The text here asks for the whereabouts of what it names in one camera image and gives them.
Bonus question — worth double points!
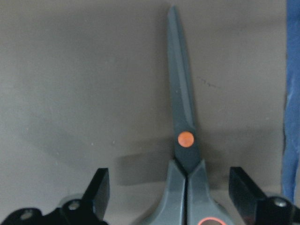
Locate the grey orange scissors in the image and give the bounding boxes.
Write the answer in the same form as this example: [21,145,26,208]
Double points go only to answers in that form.
[140,6,233,225]

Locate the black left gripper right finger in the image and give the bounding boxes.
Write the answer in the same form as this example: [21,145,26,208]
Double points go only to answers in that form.
[229,167,266,225]

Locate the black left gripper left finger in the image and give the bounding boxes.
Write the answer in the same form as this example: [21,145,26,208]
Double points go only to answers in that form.
[82,168,110,221]

